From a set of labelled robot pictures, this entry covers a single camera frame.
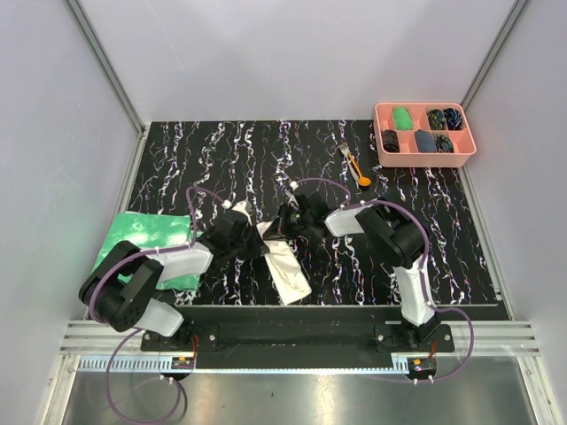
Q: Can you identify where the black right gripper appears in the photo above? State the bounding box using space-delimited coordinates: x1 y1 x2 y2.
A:
262 203 313 242

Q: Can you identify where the white cloth napkin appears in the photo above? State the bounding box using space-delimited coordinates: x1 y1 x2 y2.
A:
256 222 312 305

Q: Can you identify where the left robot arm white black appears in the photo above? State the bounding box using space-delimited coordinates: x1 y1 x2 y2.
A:
78 201 268 351

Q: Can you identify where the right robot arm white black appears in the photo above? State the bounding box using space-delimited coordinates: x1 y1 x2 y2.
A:
264 186 439 352

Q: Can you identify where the orange plastic spoon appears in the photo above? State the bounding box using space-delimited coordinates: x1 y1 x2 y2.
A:
351 153 371 189

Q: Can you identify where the black marble pattern mat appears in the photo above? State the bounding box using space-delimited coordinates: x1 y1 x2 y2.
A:
128 120 500 306

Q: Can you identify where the silver metal fork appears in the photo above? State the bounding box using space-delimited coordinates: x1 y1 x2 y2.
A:
338 143 359 183

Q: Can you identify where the green white patterned cloth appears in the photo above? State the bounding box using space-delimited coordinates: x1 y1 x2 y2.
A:
94 212 200 290

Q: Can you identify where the dark brown rolled cloth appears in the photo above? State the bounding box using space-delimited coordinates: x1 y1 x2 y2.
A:
382 129 400 153

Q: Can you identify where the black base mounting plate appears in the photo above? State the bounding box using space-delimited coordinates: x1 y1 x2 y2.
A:
141 305 455 371

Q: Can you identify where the pink compartment tray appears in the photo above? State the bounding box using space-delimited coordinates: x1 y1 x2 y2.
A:
373 103 477 168

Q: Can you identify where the green rolled cloth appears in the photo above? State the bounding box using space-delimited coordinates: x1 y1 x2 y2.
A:
392 106 413 131

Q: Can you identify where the blue grey rolled cloth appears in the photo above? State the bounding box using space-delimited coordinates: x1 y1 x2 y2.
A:
415 130 437 153

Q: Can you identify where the dark teal patterned roll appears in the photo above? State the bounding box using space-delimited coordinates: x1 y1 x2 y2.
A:
434 135 454 153

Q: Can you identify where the dark green patterned roll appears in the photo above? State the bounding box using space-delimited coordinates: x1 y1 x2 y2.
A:
427 109 446 130

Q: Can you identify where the dark blue patterned roll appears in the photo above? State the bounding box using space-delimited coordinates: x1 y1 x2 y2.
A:
443 108 463 131

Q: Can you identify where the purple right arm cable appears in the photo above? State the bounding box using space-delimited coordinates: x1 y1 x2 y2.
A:
287 177 476 384

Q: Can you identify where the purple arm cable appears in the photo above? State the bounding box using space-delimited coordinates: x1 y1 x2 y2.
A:
287 177 476 384
88 185 231 421

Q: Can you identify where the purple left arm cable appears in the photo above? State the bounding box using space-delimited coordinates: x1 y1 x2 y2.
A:
88 185 231 421

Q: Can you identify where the left aluminium frame post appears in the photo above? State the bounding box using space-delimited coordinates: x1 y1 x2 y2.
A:
63 0 145 135

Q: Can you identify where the aluminium frame post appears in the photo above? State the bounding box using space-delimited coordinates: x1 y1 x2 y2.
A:
461 0 532 110
63 0 145 135

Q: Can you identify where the right aluminium frame post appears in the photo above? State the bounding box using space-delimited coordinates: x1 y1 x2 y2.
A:
461 0 532 110

